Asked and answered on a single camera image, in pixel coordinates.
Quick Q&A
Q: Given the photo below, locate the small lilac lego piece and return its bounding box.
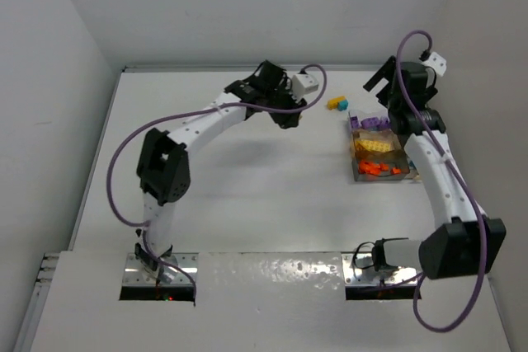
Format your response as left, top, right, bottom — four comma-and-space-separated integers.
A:
377, 117, 391, 131

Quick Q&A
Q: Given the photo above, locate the yellow and teal lego block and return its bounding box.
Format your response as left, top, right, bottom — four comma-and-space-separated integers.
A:
327, 96, 349, 111

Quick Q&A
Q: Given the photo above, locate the yellow lego plate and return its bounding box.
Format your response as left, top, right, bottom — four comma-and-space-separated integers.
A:
356, 139, 393, 153

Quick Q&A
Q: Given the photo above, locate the large orange curved lego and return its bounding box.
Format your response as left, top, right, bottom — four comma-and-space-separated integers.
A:
358, 160, 389, 176

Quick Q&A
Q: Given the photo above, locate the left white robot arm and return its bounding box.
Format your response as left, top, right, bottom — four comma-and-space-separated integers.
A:
134, 61, 319, 275

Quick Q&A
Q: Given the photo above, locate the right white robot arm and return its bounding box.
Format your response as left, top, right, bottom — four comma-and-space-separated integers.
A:
363, 56, 507, 279

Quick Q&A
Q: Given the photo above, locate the amber tinted plastic container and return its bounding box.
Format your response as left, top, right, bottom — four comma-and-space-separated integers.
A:
350, 129, 405, 160

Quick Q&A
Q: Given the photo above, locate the grey clear plastic container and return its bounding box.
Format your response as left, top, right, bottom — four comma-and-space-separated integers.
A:
351, 150, 413, 182

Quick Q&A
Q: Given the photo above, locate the tall clear side container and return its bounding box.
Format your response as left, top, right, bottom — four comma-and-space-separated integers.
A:
406, 157, 421, 181

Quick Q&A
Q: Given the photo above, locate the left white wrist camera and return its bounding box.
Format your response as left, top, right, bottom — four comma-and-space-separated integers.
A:
290, 73, 319, 101

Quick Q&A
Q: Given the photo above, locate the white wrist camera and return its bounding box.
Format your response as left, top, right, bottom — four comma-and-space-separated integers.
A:
290, 73, 319, 101
422, 51, 447, 77

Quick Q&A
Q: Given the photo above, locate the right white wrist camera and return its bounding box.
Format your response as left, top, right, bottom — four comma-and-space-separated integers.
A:
422, 51, 447, 77

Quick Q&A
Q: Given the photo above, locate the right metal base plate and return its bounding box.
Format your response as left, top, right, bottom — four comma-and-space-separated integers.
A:
342, 251, 417, 288

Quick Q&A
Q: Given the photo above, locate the metal base plate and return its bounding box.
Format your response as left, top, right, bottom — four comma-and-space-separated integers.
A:
121, 253, 198, 287
342, 251, 417, 288

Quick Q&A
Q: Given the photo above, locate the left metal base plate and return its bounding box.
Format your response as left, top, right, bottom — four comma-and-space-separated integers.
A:
121, 253, 198, 287

